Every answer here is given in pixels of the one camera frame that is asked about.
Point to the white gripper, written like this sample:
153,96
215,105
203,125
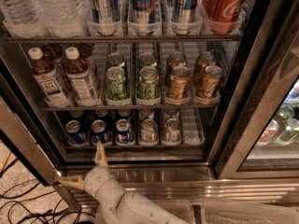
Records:
95,179

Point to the blue pepsi can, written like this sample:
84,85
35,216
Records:
124,134
125,114
78,115
102,114
100,132
75,132

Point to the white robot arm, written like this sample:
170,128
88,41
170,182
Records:
118,205

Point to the silver can front left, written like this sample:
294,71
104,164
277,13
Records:
149,131

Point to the silver can rear left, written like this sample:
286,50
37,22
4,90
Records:
146,113

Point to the silver can front right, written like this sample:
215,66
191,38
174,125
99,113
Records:
172,131

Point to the green can front left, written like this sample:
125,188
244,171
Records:
116,83

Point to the green can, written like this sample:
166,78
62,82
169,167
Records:
148,83
147,59
116,83
116,59

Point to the silver can rear right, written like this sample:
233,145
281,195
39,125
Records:
171,113

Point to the green can front right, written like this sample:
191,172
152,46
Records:
148,83

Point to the empty white can tray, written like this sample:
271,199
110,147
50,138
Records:
192,129

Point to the green can rear left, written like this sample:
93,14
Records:
116,59

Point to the green can rear right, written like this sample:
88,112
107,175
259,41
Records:
147,59

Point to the gold can front left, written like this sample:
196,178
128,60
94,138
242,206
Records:
179,81

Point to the gold can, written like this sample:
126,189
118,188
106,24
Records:
204,60
179,81
209,82
175,59

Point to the gold can rear left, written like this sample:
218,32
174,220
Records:
175,59

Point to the silver blue energy can left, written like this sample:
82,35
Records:
105,18

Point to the silver blue energy can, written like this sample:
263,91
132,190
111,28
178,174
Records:
105,18
183,14

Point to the gold can front right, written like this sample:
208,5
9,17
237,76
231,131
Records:
209,82

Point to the gold can rear right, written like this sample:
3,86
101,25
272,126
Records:
204,60

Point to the steel glass fridge door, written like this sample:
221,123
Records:
269,53

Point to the blue Red Bull can middle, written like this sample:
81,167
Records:
143,15

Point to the red can behind glass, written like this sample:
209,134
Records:
268,133

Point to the silver blue energy can right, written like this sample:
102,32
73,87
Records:
183,14

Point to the brown tea bottle front right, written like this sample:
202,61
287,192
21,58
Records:
81,77

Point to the brown tea bottle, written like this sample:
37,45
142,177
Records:
85,50
50,78
81,77
53,52

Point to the brown tea bottle front left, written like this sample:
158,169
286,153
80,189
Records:
50,78

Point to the brown tea bottle rear right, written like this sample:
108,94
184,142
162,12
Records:
85,50

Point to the brown tea bottle rear left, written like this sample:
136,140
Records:
53,52

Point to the clear plastic bin right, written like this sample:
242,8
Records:
216,212

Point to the clear water bottle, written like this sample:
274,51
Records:
21,18
62,17

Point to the clear water bottle far left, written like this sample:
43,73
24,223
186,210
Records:
21,18

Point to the middle wire shelf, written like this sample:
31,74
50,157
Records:
158,106

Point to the wire shelf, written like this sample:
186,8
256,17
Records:
124,39
158,106

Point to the left fridge door frame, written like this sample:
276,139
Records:
23,144

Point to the top wire shelf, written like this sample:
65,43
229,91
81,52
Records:
124,39

